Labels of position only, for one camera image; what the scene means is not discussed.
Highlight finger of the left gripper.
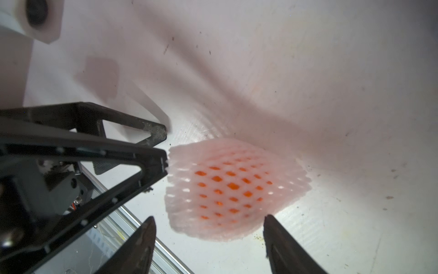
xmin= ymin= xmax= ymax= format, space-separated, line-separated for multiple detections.
xmin=1 ymin=102 xmax=167 ymax=147

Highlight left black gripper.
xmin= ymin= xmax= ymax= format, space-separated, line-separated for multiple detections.
xmin=1 ymin=118 xmax=168 ymax=274

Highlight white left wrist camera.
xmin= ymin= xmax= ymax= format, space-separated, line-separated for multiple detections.
xmin=1 ymin=0 xmax=65 ymax=44

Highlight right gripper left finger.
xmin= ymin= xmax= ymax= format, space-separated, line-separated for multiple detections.
xmin=95 ymin=216 xmax=156 ymax=274

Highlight netted orange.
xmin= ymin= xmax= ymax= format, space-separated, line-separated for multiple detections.
xmin=165 ymin=138 xmax=311 ymax=242

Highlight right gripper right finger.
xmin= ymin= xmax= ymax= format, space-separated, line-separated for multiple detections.
xmin=263 ymin=215 xmax=326 ymax=274

